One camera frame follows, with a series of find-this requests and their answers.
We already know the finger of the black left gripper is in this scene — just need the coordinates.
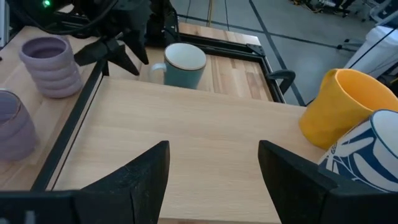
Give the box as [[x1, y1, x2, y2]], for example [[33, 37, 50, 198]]
[[123, 29, 150, 65], [73, 37, 140, 77]]

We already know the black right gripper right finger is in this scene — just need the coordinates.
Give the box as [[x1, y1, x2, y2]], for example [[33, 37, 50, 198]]
[[257, 139, 340, 224]]

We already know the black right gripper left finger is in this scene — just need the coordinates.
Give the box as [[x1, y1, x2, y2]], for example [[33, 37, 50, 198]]
[[73, 140, 171, 224]]

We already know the teal mug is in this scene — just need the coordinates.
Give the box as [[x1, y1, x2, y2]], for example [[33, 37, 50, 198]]
[[148, 42, 208, 90]]

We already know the lilac ribbed mug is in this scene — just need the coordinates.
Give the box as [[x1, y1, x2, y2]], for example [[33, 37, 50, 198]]
[[18, 36, 84, 99]]

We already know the blue white floral mug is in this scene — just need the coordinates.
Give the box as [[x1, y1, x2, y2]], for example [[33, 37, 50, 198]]
[[317, 108, 398, 193]]

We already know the yellow mug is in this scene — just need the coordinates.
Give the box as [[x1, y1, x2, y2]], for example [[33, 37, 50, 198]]
[[298, 68, 398, 151]]

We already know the purple striped mug white handle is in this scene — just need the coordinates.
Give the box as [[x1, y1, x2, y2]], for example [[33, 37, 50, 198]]
[[0, 89, 39, 162]]

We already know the yellow floor cable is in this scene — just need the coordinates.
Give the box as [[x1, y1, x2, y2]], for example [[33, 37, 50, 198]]
[[207, 0, 216, 27]]

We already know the black frame wooden shelf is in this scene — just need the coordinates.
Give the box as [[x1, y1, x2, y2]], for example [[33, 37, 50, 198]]
[[30, 57, 326, 224]]

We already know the black table edge frame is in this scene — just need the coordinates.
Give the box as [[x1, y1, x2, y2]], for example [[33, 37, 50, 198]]
[[177, 32, 296, 104]]

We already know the black clamp handle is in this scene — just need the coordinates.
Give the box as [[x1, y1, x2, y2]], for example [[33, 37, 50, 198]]
[[266, 69, 297, 96]]

